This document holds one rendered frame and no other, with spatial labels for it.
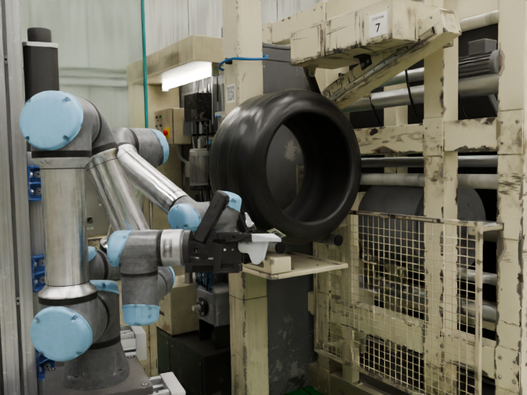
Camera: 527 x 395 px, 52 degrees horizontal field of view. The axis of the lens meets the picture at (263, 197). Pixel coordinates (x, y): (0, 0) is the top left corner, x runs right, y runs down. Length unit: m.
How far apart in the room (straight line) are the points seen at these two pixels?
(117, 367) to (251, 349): 1.19
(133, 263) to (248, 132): 0.93
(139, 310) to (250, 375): 1.42
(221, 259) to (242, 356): 1.41
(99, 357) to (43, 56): 0.76
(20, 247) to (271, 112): 0.97
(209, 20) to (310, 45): 9.63
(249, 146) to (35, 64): 0.76
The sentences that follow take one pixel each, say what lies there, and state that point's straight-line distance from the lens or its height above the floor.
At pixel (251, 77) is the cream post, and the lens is 2.37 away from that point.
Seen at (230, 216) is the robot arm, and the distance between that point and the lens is 1.47.
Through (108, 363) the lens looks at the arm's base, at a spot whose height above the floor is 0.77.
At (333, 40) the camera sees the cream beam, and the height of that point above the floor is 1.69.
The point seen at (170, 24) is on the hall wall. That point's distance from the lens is 11.70.
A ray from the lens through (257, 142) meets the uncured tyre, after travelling 1.91.
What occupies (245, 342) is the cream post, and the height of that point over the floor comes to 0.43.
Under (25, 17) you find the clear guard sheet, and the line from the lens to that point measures 2.47.
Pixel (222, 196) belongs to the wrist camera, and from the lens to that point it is 1.10.
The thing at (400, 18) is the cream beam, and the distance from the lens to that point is 2.08.
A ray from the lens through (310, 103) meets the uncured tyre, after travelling 2.06.
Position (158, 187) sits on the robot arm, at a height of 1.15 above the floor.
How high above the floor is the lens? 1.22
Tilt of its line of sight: 4 degrees down
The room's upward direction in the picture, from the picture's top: 1 degrees counter-clockwise
